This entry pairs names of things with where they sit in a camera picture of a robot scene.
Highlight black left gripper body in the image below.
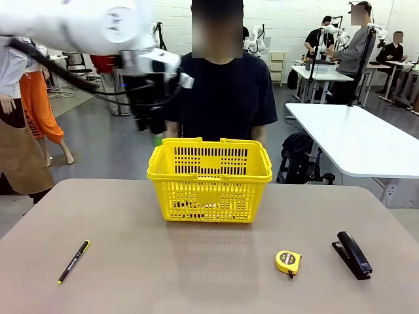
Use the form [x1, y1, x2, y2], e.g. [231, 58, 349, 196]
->
[125, 72, 170, 132]

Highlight yellow black utility knife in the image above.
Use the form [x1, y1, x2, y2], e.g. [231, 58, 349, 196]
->
[172, 200, 197, 212]

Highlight person's left forearm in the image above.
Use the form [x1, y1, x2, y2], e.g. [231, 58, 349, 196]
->
[251, 125, 268, 147]

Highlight person's right forearm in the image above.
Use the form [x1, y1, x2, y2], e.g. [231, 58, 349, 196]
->
[164, 119, 182, 139]

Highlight person in red hoodie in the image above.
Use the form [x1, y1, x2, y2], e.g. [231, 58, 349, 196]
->
[89, 54, 132, 117]

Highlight yellow plastic shopping basket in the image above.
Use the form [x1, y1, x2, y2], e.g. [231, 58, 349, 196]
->
[146, 137, 274, 224]

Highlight person in black t-shirt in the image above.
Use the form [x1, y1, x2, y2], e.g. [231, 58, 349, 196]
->
[163, 0, 278, 148]

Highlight bending person in black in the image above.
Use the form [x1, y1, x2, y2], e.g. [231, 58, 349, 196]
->
[304, 15, 335, 62]

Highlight person in grey sweater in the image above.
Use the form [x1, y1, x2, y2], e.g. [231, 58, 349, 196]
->
[326, 1, 373, 106]

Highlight seated person in black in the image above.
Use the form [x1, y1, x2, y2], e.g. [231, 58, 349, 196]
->
[375, 31, 409, 65]

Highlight black office chair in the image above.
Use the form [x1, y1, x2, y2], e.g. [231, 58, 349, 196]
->
[66, 52, 94, 73]

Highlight white drawer cabinet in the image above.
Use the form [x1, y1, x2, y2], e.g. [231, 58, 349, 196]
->
[269, 50, 288, 83]

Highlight black backpack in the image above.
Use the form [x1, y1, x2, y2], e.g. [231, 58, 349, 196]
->
[276, 130, 324, 184]

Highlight black pen with yellow tips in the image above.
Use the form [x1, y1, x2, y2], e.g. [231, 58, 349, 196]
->
[57, 239, 92, 285]

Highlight white background table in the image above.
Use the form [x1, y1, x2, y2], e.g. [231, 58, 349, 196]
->
[290, 63, 355, 103]

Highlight yellow tape measure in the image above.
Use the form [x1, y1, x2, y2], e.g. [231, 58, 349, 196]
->
[274, 250, 303, 279]

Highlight large white table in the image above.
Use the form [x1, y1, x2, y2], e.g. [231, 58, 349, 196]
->
[285, 101, 419, 207]

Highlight black stapler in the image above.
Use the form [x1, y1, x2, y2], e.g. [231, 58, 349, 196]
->
[331, 230, 374, 281]

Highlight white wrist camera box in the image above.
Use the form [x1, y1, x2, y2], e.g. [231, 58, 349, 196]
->
[177, 72, 195, 90]

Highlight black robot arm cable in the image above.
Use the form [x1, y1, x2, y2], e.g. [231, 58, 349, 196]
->
[5, 36, 184, 109]

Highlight black camera stand pole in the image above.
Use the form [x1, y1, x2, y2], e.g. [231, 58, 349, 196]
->
[346, 22, 379, 107]
[307, 27, 325, 101]

